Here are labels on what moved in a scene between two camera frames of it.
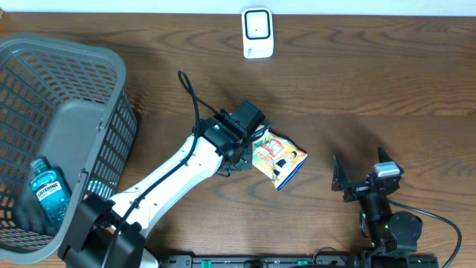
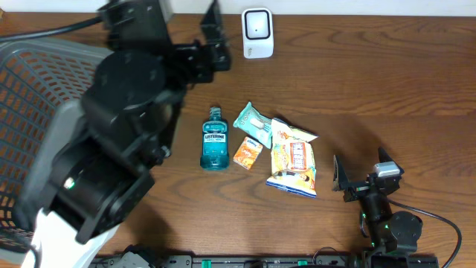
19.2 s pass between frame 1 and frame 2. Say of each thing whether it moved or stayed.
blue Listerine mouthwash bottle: moved
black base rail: stayed
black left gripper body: moved
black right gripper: stayed
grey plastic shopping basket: stayed
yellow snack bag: moved
